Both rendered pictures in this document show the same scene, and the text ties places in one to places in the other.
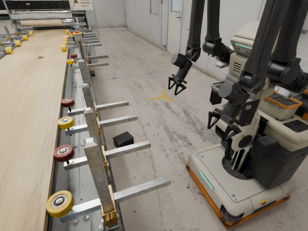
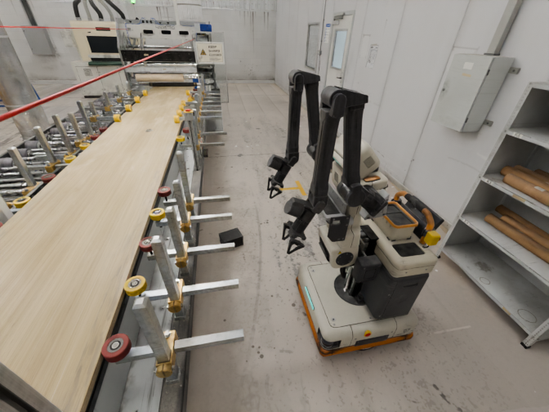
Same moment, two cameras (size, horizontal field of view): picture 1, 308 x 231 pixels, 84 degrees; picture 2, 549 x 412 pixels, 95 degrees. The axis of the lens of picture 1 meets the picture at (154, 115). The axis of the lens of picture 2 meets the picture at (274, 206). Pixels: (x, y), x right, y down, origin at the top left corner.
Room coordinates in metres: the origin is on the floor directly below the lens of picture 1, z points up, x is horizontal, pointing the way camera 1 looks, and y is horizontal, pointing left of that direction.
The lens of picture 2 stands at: (-0.24, -0.33, 1.76)
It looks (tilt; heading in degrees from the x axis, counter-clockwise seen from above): 34 degrees down; 9
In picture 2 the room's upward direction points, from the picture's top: 2 degrees clockwise
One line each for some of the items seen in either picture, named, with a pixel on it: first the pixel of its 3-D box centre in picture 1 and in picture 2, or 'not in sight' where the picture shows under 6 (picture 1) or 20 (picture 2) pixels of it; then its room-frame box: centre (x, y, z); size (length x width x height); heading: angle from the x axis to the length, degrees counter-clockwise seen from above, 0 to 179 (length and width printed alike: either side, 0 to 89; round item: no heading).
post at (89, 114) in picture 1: (98, 152); (179, 248); (0.57, 0.26, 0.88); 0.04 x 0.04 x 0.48; 21
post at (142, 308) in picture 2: not in sight; (160, 347); (0.10, 0.08, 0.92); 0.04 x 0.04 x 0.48; 21
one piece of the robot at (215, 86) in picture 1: (233, 98); (331, 209); (0.88, -0.46, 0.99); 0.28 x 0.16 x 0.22; 21
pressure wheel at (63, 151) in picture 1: (66, 158); (149, 249); (0.55, 0.41, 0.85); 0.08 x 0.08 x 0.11
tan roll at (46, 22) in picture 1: (52, 22); (171, 78); (4.44, 2.33, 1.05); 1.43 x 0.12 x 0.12; 111
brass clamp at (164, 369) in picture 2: not in sight; (167, 353); (0.12, 0.09, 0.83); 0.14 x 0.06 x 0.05; 21
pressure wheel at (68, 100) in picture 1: (68, 107); (165, 196); (1.02, 0.59, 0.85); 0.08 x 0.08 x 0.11
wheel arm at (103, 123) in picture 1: (103, 124); (194, 219); (0.86, 0.31, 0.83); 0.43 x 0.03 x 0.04; 111
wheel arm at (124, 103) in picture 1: (99, 107); (198, 200); (1.09, 0.40, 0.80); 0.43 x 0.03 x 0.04; 111
